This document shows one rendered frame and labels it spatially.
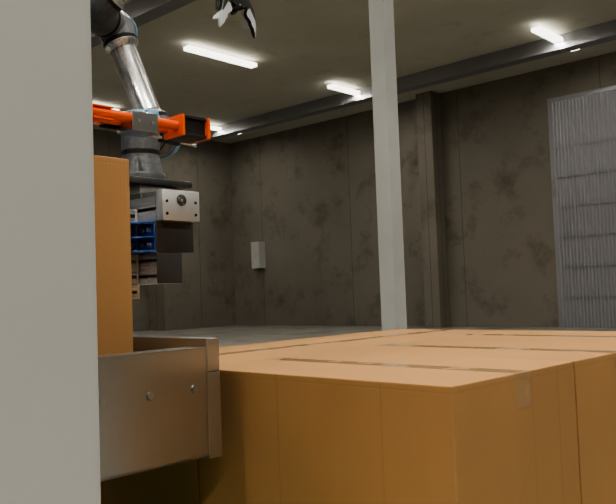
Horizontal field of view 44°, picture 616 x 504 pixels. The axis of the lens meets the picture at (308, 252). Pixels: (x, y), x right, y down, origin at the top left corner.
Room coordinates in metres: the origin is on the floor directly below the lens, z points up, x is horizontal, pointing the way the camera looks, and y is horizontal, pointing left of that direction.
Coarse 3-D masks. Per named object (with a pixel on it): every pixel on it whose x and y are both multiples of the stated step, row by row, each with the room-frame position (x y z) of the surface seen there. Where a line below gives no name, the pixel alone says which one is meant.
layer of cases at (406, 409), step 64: (256, 384) 1.37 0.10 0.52; (320, 384) 1.26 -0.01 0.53; (384, 384) 1.17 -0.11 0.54; (448, 384) 1.11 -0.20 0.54; (512, 384) 1.21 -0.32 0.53; (576, 384) 1.38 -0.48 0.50; (256, 448) 1.38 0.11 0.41; (320, 448) 1.27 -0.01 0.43; (384, 448) 1.17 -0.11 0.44; (448, 448) 1.09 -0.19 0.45; (512, 448) 1.20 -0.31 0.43; (576, 448) 1.36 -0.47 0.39
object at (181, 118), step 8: (176, 120) 1.72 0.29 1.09; (184, 120) 1.71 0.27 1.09; (192, 120) 1.75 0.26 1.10; (200, 120) 1.76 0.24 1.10; (208, 120) 1.77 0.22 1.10; (184, 128) 1.71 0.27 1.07; (192, 128) 1.74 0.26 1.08; (200, 128) 1.76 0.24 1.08; (208, 128) 1.77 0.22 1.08; (168, 136) 1.74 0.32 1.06; (176, 136) 1.73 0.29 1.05; (184, 136) 1.73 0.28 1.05; (192, 136) 1.74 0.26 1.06; (200, 136) 1.75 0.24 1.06; (208, 136) 1.77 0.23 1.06
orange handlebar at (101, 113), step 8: (96, 104) 1.56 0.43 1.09; (96, 112) 1.56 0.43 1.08; (104, 112) 1.57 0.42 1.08; (112, 112) 1.59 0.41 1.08; (120, 112) 1.60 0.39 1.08; (128, 112) 1.62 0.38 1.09; (96, 120) 1.58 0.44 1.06; (104, 120) 1.58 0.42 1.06; (112, 120) 1.59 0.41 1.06; (120, 120) 1.61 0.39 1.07; (128, 120) 1.62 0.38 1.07; (160, 120) 1.68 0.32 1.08; (168, 120) 1.70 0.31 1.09; (160, 128) 1.73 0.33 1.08; (168, 128) 1.70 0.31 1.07; (176, 128) 1.72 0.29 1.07
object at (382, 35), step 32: (384, 0) 4.90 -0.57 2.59; (384, 32) 4.89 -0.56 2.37; (384, 64) 4.89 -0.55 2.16; (384, 96) 4.89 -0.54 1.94; (384, 128) 4.90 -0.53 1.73; (384, 160) 4.91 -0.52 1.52; (384, 192) 4.92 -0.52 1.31; (384, 224) 4.92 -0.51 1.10; (384, 256) 4.93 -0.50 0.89; (384, 288) 4.94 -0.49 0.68; (384, 320) 4.95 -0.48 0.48
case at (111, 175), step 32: (96, 160) 1.36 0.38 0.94; (128, 160) 1.41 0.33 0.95; (96, 192) 1.36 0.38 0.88; (128, 192) 1.41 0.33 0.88; (96, 224) 1.36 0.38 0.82; (128, 224) 1.41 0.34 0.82; (96, 256) 1.36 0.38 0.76; (128, 256) 1.41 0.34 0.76; (96, 288) 1.36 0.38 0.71; (128, 288) 1.41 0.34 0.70; (128, 320) 1.41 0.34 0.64
